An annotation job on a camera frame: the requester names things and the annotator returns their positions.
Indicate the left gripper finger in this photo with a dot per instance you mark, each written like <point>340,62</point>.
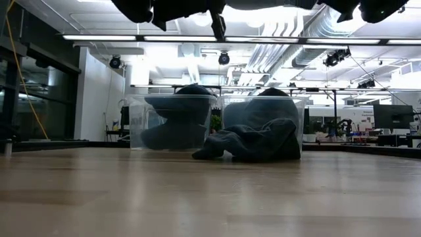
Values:
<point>218,26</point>

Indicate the blue denim cap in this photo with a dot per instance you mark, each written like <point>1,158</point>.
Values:
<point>184,108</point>

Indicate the light grey denim cap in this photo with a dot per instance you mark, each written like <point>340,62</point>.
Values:
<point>263,108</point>

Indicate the dark grey draped garment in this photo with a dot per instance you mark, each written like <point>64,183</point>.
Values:
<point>256,141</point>

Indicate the background black robot arm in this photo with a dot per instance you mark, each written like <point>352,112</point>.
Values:
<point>345,125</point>

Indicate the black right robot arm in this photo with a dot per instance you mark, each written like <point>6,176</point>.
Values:
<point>388,10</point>

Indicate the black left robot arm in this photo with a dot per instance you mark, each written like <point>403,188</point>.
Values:
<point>131,10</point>

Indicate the clear plastic container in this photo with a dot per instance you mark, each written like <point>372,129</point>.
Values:
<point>135,131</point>
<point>303,108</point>

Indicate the black round ceiling fixture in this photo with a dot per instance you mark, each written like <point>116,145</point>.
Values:
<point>224,58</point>
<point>115,62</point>

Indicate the black track light cluster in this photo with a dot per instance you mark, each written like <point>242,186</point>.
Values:
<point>335,57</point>

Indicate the long ceiling light bar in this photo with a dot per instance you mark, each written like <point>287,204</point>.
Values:
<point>98,37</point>

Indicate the potted green plant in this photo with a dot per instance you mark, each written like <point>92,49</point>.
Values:
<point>216,123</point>

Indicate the black office monitor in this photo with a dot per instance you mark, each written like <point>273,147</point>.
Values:
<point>393,116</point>

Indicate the white and yellow bottle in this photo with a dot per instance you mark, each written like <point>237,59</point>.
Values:
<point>115,126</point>

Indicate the black office desk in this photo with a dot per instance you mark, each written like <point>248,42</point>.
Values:
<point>394,140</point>

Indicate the silver ventilation duct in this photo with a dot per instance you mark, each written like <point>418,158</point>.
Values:
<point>312,56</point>

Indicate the black aluminium frame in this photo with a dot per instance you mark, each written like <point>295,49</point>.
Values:
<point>49,145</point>

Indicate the white frame foot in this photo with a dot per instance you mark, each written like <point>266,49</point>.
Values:
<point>8,148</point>

